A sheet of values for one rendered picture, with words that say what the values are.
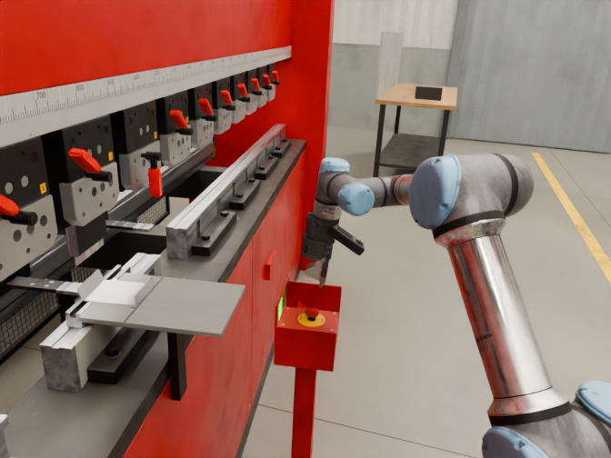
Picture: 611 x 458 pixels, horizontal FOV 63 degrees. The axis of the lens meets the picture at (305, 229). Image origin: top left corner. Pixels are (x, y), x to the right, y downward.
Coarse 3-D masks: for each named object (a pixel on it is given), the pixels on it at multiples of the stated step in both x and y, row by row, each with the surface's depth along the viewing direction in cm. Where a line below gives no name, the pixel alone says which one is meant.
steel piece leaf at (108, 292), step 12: (96, 288) 99; (108, 288) 99; (120, 288) 99; (132, 288) 99; (144, 288) 97; (84, 300) 94; (96, 300) 94; (108, 300) 95; (120, 300) 95; (132, 300) 95
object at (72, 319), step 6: (114, 270) 106; (120, 270) 109; (126, 270) 107; (108, 276) 104; (114, 276) 106; (120, 276) 105; (78, 300) 95; (72, 306) 92; (78, 306) 93; (66, 312) 91; (72, 312) 91; (66, 318) 91; (72, 318) 91; (66, 324) 92; (72, 324) 91; (78, 324) 91
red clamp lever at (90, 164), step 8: (72, 152) 74; (80, 152) 74; (80, 160) 75; (88, 160) 76; (88, 168) 78; (96, 168) 79; (88, 176) 82; (96, 176) 82; (104, 176) 82; (112, 176) 83
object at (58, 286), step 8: (16, 272) 101; (24, 272) 103; (8, 280) 99; (16, 280) 100; (24, 280) 100; (32, 280) 100; (40, 280) 100; (48, 280) 100; (0, 288) 97; (8, 288) 99; (16, 288) 98; (24, 288) 98; (32, 288) 98; (40, 288) 97; (48, 288) 97; (56, 288) 97; (64, 288) 97; (72, 288) 98; (0, 296) 97
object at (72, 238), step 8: (104, 216) 97; (88, 224) 91; (96, 224) 94; (104, 224) 97; (72, 232) 88; (80, 232) 89; (88, 232) 91; (96, 232) 94; (104, 232) 97; (72, 240) 88; (80, 240) 89; (88, 240) 92; (96, 240) 95; (72, 248) 89; (80, 248) 89; (88, 248) 92; (96, 248) 97; (80, 256) 91; (88, 256) 94
